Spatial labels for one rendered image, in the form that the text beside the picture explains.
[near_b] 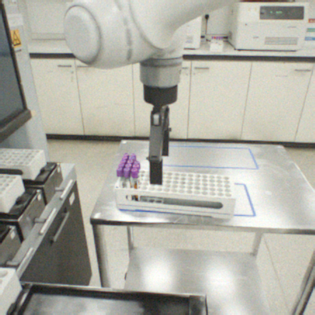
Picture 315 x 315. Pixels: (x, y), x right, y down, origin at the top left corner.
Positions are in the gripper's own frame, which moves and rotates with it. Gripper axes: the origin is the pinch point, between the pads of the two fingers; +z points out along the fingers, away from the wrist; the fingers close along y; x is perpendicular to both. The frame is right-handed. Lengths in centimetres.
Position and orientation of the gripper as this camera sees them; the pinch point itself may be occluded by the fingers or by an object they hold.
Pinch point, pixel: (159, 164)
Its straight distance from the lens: 71.9
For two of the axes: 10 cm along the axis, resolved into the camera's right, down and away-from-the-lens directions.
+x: -9.9, -0.7, 1.2
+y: 1.4, -4.9, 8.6
